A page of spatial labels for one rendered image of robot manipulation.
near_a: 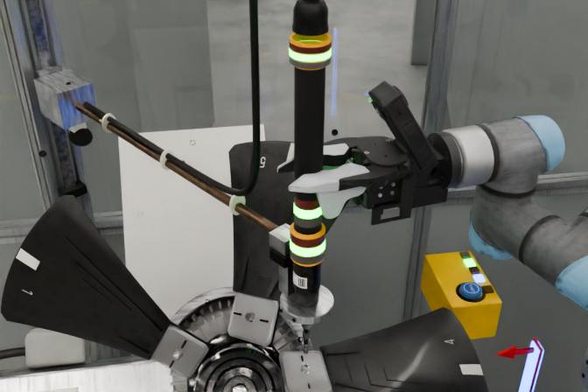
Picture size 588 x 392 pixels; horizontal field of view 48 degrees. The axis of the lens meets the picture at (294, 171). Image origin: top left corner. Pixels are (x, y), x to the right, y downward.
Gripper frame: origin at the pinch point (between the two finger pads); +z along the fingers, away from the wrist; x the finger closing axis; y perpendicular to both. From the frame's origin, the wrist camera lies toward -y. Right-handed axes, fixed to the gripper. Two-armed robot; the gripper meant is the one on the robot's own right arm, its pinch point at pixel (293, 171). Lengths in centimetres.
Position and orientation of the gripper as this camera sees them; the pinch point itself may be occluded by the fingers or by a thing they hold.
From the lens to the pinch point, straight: 75.7
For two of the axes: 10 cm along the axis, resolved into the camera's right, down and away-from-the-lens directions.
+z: -9.5, 1.6, -2.8
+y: 0.0, 8.6, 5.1
